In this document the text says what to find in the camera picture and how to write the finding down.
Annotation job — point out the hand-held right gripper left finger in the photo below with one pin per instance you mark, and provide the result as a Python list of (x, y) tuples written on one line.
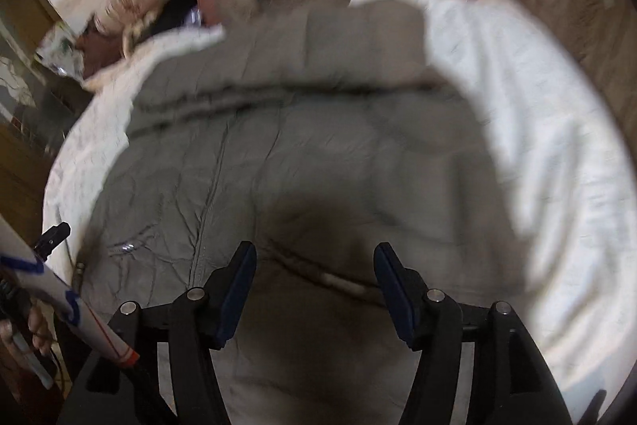
[(233, 300)]

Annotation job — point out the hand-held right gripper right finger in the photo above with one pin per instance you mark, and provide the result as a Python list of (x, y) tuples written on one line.
[(396, 300)]

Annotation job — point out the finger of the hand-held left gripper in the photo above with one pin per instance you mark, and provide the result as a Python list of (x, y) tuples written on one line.
[(52, 238)]

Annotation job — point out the grey-green padded jacket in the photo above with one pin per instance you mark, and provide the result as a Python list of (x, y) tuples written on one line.
[(298, 146)]

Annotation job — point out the person's left hand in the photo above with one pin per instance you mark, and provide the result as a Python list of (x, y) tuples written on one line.
[(37, 330)]

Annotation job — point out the floral patterned cloth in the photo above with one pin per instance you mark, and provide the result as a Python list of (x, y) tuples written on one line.
[(62, 49)]

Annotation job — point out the white bed sheet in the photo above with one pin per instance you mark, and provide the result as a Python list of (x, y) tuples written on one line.
[(527, 131)]

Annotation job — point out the dark cloth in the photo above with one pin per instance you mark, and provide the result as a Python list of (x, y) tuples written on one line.
[(174, 14)]

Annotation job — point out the brown striped headboard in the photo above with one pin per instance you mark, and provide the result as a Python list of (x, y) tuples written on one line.
[(582, 16)]

